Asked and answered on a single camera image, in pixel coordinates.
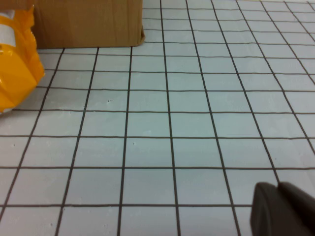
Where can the plain brown cardboard box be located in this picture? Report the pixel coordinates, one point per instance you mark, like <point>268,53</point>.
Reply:
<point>86,24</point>

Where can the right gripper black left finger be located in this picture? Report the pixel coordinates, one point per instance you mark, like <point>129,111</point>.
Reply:
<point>265,214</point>

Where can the white black-checked tablecloth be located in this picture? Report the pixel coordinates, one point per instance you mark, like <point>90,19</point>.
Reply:
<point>157,123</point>

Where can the yellow snack bag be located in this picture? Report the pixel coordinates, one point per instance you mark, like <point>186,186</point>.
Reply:
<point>19,73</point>

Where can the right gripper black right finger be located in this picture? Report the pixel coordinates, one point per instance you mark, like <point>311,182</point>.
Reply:
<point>302,206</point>

